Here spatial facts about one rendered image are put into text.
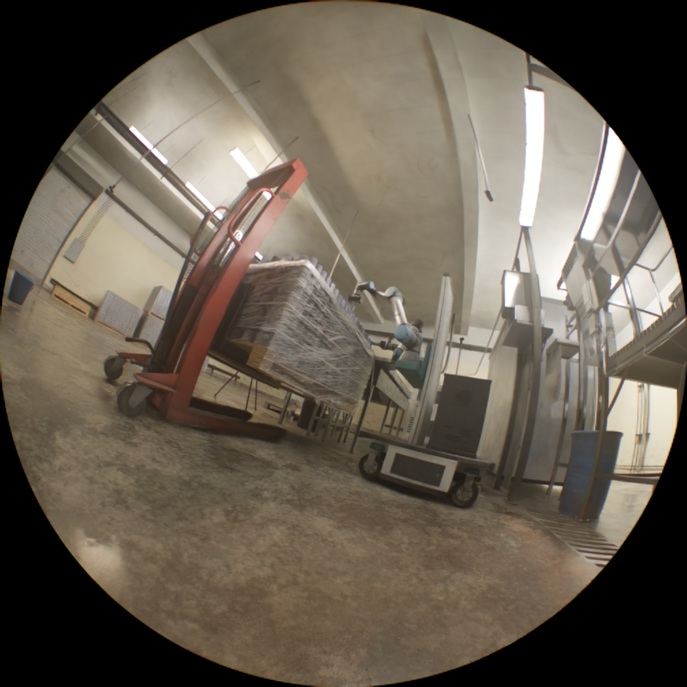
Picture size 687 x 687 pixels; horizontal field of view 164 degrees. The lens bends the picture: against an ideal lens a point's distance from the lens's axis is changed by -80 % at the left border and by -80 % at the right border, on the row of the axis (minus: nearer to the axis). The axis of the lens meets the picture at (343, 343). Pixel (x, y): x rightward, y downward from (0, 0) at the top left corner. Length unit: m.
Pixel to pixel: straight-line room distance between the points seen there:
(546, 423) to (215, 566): 2.95
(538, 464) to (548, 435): 0.33
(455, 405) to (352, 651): 1.46
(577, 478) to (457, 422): 1.09
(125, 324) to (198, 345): 7.14
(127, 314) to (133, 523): 8.00
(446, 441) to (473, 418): 0.23
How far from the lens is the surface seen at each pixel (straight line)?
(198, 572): 0.55
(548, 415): 3.02
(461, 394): 1.65
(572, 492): 2.08
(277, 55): 5.07
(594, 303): 2.26
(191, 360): 1.39
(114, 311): 8.38
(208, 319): 1.41
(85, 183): 10.39
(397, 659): 0.52
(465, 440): 1.62
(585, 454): 2.04
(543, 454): 3.00
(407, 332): 1.65
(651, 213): 2.31
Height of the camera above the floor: 0.40
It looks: 16 degrees up
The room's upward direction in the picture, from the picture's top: 18 degrees clockwise
